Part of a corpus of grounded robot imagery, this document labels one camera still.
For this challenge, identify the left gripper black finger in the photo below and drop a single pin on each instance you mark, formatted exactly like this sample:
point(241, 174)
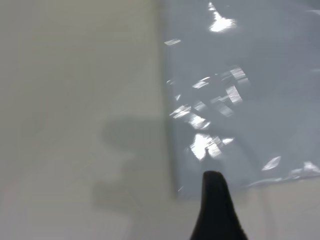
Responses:
point(215, 212)

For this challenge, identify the clear zip bag green zipper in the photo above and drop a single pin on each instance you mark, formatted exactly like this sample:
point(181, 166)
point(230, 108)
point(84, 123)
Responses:
point(262, 62)

